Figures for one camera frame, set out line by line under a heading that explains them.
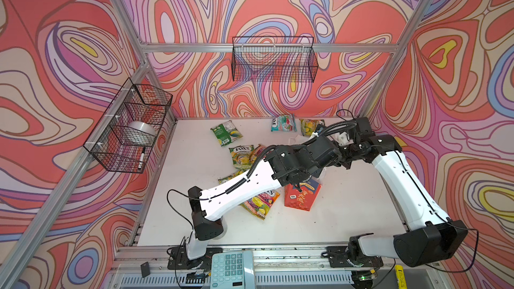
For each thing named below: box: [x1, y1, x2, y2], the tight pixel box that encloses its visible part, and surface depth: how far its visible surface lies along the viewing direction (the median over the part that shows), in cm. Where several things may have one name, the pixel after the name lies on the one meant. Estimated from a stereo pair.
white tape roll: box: [127, 121, 156, 137], surface depth 75 cm
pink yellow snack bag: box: [238, 189, 281, 221], surface depth 86 cm
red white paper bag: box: [284, 177, 322, 212], surface depth 80 cm
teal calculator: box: [210, 250, 255, 289], surface depth 70 cm
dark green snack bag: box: [210, 120, 244, 147], surface depth 113 cm
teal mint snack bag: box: [271, 113, 298, 132], surface depth 117 cm
